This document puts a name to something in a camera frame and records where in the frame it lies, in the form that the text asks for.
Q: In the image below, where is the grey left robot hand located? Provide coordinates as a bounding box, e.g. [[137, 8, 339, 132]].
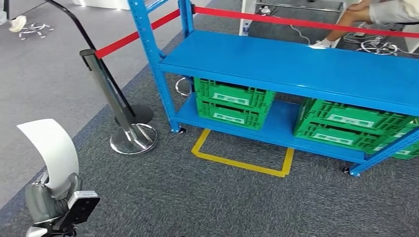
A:
[[25, 171, 83, 225]]

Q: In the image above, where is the white curved panel part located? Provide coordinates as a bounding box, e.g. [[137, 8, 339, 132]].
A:
[[16, 118, 80, 200]]

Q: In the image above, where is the blue metal shelf rack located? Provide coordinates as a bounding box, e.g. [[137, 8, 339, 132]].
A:
[[127, 0, 419, 178]]

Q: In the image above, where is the black pole floor stand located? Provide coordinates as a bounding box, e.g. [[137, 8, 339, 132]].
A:
[[44, 0, 155, 126]]

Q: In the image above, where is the chrome chair base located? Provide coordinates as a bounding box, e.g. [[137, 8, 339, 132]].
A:
[[18, 22, 55, 40]]

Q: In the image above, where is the white lit display plinth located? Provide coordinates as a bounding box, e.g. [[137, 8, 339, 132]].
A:
[[72, 0, 131, 10]]

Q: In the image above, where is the green plastic crate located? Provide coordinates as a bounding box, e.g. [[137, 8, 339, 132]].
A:
[[373, 118, 419, 161], [293, 98, 417, 155], [194, 77, 276, 131]]

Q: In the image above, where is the white desk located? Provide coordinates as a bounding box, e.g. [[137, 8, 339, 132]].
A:
[[402, 24, 419, 54], [239, 0, 348, 37]]

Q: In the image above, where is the white floor cable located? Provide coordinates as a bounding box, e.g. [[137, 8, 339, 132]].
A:
[[289, 24, 312, 45]]

